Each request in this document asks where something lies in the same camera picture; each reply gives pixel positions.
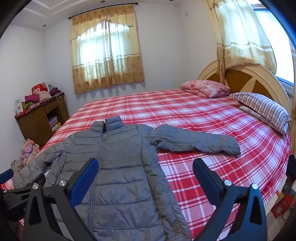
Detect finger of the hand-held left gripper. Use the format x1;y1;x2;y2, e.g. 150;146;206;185
2;173;46;209
0;169;14;185

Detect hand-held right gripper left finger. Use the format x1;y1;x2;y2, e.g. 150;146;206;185
23;158;99;241

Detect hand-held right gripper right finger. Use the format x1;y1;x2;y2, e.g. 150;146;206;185
193;158;271;241

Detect grey puffer jacket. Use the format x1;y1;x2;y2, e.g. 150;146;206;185
13;116;241;241

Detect grey patterned clothes pile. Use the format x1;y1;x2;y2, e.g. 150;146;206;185
10;159;26;174

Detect pink clothes pile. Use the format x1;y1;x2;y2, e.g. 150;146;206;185
20;138;40;166

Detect magenta folded clothes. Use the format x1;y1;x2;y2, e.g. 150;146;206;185
25;94;41;104

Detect beige folded clothes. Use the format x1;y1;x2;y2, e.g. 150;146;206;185
38;91;52;102

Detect brown wooden desk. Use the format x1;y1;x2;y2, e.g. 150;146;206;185
14;92;70;147

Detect stack of pastel boxes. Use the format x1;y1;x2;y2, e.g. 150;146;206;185
47;116;61;132

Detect red plaid bed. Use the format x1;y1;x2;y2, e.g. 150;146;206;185
0;89;293;234

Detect pale floral pillow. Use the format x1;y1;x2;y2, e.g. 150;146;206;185
239;105;289;134

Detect red floor box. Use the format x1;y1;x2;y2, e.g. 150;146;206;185
271;192;293;218

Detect dark object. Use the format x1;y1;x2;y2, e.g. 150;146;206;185
285;154;296;183

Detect pink pillow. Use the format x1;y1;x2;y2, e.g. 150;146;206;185
180;79;231;99

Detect striped pillow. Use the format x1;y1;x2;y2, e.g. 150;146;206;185
229;92;291;134

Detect beige patterned window curtain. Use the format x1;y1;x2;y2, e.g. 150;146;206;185
70;5;145;94

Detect cream wooden bed headboard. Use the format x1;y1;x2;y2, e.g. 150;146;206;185
198;59;293;116

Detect long beige patterned curtain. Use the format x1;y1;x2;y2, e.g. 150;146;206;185
206;0;277;85

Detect bright window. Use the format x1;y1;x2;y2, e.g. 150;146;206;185
251;5;296;84

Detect black curtain rod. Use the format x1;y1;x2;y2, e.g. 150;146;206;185
69;4;134;19

